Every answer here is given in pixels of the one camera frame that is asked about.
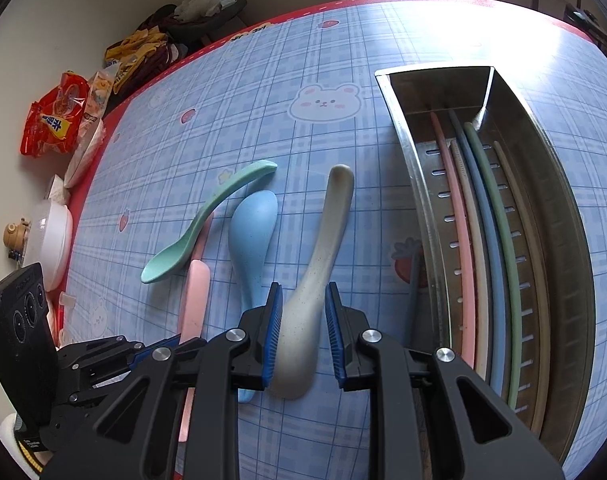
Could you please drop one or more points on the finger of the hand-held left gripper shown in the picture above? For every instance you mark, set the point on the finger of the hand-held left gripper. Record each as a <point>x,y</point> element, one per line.
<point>98,382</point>
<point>148,349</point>

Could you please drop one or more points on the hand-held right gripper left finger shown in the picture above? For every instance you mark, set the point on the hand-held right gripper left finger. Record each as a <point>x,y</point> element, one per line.
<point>271,335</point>

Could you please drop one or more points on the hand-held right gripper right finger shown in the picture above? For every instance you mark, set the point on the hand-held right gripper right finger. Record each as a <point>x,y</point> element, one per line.
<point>333,330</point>

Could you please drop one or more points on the pink spoon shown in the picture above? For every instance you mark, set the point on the pink spoon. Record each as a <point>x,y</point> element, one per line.
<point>193,300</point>

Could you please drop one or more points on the beige spoon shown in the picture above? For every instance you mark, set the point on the beige spoon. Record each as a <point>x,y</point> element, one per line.
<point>323,240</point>

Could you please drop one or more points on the green spoon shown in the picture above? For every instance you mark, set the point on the green spoon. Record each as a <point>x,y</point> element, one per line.
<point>168,260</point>

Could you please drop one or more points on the blue spoon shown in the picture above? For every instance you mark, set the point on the blue spoon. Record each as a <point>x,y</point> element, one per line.
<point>251,240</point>

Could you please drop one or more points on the beige chopstick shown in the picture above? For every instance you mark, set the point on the beige chopstick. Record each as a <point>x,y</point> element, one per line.
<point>478,285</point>
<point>514,187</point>

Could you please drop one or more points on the green chopstick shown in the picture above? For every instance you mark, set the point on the green chopstick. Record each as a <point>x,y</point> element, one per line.
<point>512,285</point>

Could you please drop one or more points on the stainless steel utensil tray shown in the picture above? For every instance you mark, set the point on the stainless steel utensil tray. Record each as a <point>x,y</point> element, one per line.
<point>558,210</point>

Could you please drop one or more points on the plain white bowl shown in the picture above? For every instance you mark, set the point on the plain white bowl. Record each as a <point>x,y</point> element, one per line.
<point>51,245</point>

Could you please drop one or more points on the white tissue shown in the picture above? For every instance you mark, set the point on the white tissue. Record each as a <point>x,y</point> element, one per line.
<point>56,187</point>

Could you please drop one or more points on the red snack bag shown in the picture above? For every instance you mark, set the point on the red snack bag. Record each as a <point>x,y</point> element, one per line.
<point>53,120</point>

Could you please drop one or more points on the clear snack bag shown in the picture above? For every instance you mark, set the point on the clear snack bag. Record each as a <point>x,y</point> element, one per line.
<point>98,95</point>

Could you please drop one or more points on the blue plaid tablecloth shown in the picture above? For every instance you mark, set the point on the blue plaid tablecloth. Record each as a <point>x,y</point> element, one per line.
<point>333,60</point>

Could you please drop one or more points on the yellow snack bag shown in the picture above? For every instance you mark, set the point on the yellow snack bag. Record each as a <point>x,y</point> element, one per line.
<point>133,50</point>

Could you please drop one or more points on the dark stool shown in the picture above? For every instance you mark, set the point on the dark stool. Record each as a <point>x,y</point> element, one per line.
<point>208,27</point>

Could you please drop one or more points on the dark maroon bag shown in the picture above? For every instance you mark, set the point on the dark maroon bag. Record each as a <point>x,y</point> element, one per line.
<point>158,20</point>

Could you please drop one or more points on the white plastic bag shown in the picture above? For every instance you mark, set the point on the white plastic bag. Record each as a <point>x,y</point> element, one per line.
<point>203,2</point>

